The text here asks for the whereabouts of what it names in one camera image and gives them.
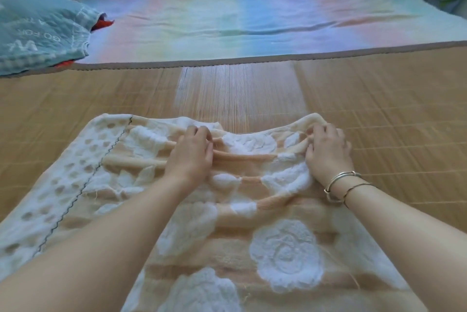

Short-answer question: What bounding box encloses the beige white patterned towel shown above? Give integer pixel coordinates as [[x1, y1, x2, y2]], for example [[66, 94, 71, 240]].
[[0, 112, 430, 312]]

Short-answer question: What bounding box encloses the brown bamboo sleeping mat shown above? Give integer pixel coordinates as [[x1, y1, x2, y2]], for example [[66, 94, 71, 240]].
[[0, 41, 467, 312]]

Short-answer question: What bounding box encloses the person's right hand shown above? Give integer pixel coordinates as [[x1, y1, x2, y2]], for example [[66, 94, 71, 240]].
[[305, 122, 354, 187]]

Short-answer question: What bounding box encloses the red cloth under pillow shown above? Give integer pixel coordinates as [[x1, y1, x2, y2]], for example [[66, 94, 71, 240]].
[[54, 18, 115, 68]]

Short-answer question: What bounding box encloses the teal quilted pillow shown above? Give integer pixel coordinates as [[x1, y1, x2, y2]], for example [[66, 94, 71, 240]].
[[0, 0, 108, 77]]

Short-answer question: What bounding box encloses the person's right forearm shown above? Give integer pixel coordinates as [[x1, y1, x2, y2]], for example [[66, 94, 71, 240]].
[[325, 173, 467, 312]]

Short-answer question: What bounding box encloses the person's left forearm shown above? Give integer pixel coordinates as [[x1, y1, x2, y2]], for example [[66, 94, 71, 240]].
[[0, 173, 190, 312]]

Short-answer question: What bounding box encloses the person's left hand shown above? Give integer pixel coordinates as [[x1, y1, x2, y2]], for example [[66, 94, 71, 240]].
[[163, 125, 215, 191]]

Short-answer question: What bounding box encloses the silver bangle bracelet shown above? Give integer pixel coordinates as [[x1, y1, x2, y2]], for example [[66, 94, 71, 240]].
[[323, 171, 362, 204]]

